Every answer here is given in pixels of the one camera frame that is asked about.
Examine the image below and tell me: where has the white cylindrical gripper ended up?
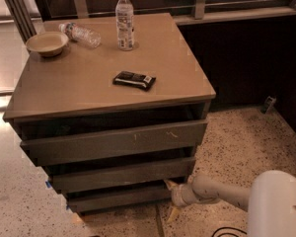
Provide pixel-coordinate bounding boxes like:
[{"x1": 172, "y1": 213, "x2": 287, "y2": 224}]
[{"x1": 164, "y1": 180, "x2": 200, "y2": 223}]

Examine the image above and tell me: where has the grey bottom drawer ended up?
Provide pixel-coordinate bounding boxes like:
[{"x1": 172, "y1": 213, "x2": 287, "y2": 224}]
[{"x1": 67, "y1": 183, "x2": 171, "y2": 213}]

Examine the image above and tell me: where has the grey drawer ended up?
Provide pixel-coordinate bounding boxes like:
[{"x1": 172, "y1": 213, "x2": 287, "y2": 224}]
[
  {"x1": 21, "y1": 119, "x2": 207, "y2": 166},
  {"x1": 67, "y1": 183, "x2": 171, "y2": 213},
  {"x1": 51, "y1": 157, "x2": 195, "y2": 193}
]

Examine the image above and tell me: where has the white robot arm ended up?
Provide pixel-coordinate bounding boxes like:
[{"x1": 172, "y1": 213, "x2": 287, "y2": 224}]
[{"x1": 165, "y1": 170, "x2": 296, "y2": 237}]

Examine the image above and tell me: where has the grey middle drawer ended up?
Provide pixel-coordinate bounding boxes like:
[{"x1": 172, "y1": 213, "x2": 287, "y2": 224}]
[{"x1": 51, "y1": 157, "x2": 195, "y2": 193}]

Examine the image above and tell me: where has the grey top drawer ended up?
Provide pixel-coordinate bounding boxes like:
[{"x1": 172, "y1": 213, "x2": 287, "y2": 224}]
[{"x1": 21, "y1": 119, "x2": 207, "y2": 166}]

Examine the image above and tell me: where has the grey three-drawer cabinet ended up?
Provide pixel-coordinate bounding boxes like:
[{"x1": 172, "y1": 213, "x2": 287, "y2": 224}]
[{"x1": 4, "y1": 14, "x2": 215, "y2": 200}]

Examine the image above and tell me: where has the black snack packet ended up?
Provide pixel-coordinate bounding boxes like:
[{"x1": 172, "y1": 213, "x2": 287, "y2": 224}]
[{"x1": 112, "y1": 71, "x2": 156, "y2": 91}]

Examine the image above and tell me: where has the lying clear plastic bottle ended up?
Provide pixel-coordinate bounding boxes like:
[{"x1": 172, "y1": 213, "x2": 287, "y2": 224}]
[{"x1": 58, "y1": 22, "x2": 101, "y2": 49}]

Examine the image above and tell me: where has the upright clear water bottle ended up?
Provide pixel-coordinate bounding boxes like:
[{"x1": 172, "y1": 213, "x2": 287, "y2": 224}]
[{"x1": 115, "y1": 0, "x2": 135, "y2": 50}]

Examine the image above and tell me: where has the beige paper bowl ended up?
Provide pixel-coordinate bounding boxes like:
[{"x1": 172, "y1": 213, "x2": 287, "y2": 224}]
[{"x1": 26, "y1": 32, "x2": 69, "y2": 57}]

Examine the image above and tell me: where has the black floor cable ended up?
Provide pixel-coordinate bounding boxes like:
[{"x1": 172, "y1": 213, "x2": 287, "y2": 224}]
[{"x1": 210, "y1": 226, "x2": 249, "y2": 237}]

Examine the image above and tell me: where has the small dark wall outlet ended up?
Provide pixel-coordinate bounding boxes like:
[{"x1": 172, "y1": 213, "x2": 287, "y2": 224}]
[{"x1": 260, "y1": 96, "x2": 276, "y2": 114}]

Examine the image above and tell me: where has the metal railing frame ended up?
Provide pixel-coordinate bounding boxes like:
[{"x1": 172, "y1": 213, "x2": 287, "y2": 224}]
[{"x1": 0, "y1": 0, "x2": 296, "y2": 42}]

